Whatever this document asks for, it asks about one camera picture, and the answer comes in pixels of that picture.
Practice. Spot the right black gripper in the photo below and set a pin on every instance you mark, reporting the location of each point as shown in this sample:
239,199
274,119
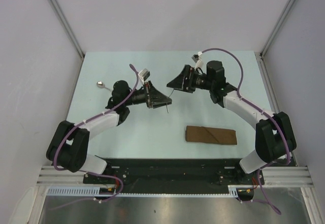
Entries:
181,82

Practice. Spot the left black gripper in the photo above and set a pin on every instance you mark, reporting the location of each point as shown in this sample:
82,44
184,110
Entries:
155,98

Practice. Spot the spoon with wooden handle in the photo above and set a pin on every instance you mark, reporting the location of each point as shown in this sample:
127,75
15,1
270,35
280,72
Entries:
101,85

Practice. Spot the brown cloth napkin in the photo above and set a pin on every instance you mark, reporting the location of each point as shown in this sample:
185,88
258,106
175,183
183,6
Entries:
210,135

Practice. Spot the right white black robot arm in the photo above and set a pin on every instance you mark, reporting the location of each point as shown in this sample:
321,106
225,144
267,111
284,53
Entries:
274,137

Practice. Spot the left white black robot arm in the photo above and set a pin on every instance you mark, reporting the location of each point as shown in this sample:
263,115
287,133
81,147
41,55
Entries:
68,149

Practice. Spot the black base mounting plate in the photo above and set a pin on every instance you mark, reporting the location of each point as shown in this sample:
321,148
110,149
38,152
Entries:
175,176

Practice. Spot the right side aluminium rail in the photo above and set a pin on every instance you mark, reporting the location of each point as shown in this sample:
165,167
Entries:
267,83

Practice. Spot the aluminium rail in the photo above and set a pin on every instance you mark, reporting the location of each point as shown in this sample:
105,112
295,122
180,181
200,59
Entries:
273,177
267,83

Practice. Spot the left aluminium frame post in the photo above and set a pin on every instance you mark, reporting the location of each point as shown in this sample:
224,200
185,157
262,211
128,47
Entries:
66,27

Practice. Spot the aluminium frame post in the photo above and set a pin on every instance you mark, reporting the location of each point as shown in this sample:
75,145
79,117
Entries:
66,27
279,23

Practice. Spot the front aluminium rail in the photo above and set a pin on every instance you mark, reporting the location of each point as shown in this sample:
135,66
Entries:
273,177

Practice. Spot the right aluminium frame post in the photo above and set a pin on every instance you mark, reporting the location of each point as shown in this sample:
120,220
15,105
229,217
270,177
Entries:
279,23

